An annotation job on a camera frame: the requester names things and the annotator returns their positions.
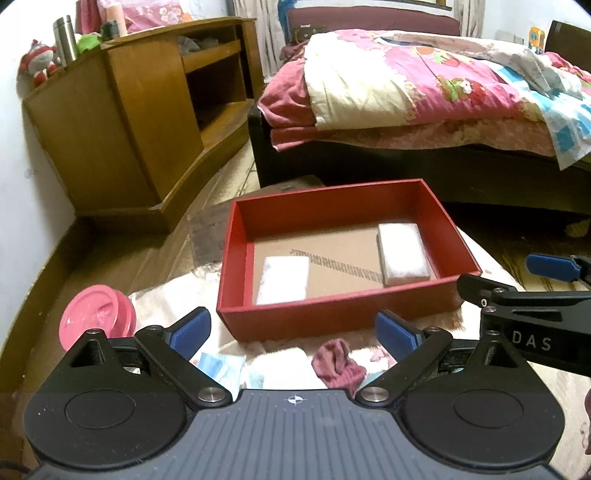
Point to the dark wooden bed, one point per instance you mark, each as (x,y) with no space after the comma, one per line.
(485,175)

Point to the light blue white cloth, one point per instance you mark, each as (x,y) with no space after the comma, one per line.
(221,369)

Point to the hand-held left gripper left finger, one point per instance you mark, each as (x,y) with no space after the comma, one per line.
(189,334)

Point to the dark green jar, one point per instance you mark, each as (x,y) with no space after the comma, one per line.
(110,30)

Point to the pink printed quilt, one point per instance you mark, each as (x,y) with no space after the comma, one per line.
(415,78)

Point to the blue checked white sheet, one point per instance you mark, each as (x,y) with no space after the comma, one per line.
(563,124)

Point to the red white plush doll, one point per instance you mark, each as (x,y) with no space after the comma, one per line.
(39,62)

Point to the pink lidded plastic jar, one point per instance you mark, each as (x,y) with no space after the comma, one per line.
(92,316)

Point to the wooden cabinet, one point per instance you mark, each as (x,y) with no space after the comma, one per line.
(134,134)

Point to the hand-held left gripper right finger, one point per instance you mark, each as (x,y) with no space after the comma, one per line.
(395,339)

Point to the cream floral table cloth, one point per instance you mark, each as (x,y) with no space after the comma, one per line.
(498,258)

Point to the steel thermos flask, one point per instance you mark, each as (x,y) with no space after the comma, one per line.
(65,39)

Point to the grey cloth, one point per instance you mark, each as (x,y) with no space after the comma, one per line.
(194,44)

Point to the brown cardboard insert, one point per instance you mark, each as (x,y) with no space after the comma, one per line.
(344,249)

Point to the white wrapped packet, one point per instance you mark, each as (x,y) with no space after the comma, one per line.
(282,279)
(404,254)

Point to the yellow toy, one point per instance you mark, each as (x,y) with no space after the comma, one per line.
(537,39)

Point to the white folded cloth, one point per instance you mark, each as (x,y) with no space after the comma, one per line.
(281,367)

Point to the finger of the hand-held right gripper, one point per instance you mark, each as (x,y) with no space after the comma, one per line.
(489,290)
(549,265)

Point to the red cardboard box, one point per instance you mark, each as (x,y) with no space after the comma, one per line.
(323,318)

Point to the pink floral cloth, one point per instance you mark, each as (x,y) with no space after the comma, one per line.
(152,14)

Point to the patterned curtain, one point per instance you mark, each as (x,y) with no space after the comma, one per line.
(268,27)

